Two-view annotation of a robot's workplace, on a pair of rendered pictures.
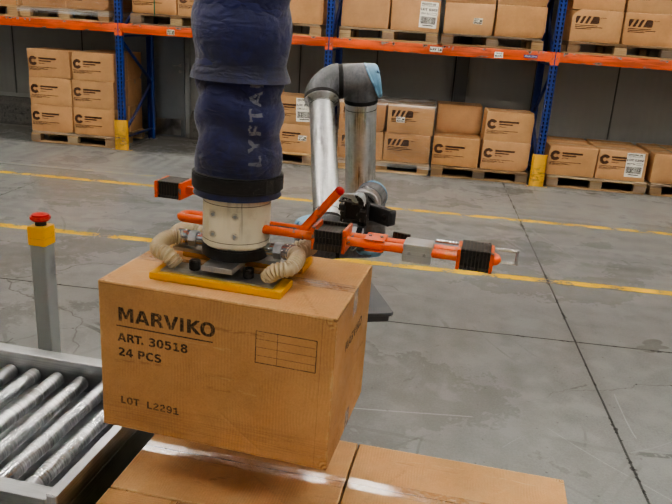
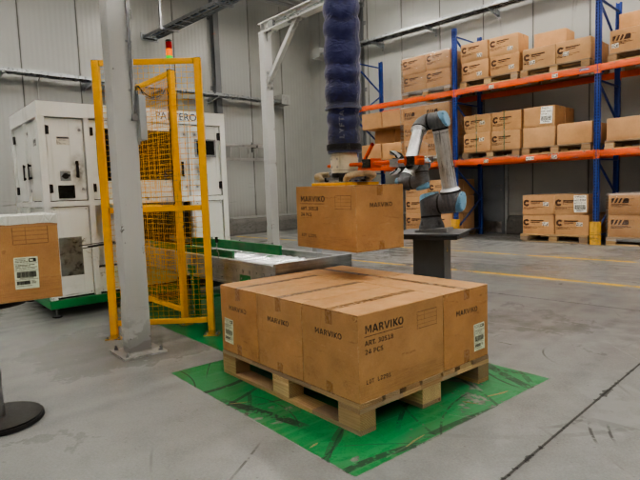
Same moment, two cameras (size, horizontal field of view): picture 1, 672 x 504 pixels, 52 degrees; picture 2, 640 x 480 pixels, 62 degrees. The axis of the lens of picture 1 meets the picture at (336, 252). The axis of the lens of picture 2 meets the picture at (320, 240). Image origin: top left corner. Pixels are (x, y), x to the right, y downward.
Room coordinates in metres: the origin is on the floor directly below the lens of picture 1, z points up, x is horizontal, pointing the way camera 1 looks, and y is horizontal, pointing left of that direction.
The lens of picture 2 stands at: (-1.14, -1.81, 1.09)
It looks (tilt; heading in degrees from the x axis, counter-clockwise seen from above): 5 degrees down; 39
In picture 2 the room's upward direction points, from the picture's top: 2 degrees counter-clockwise
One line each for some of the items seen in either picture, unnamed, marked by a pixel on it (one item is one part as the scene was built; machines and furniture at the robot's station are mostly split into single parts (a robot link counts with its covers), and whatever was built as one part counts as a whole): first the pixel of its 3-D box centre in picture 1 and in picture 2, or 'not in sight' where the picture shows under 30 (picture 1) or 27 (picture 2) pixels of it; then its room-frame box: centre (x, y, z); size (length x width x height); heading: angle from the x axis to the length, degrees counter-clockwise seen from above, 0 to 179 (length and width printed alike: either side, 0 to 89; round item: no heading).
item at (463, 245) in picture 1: (475, 257); (413, 160); (1.55, -0.33, 1.24); 0.08 x 0.07 x 0.05; 78
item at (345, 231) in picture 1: (332, 236); (370, 163); (1.63, 0.01, 1.24); 0.10 x 0.08 x 0.06; 168
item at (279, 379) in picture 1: (242, 341); (348, 215); (1.68, 0.23, 0.92); 0.60 x 0.40 x 0.40; 77
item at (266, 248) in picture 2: not in sight; (235, 244); (2.30, 2.03, 0.60); 1.60 x 0.10 x 0.09; 79
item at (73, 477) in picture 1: (123, 430); (314, 262); (1.74, 0.58, 0.58); 0.70 x 0.03 x 0.06; 169
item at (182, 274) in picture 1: (221, 273); (333, 182); (1.59, 0.28, 1.14); 0.34 x 0.10 x 0.05; 78
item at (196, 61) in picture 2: not in sight; (154, 201); (1.23, 1.71, 1.05); 0.87 x 0.10 x 2.10; 131
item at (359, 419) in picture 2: not in sight; (350, 363); (1.32, -0.01, 0.07); 1.20 x 1.00 x 0.14; 79
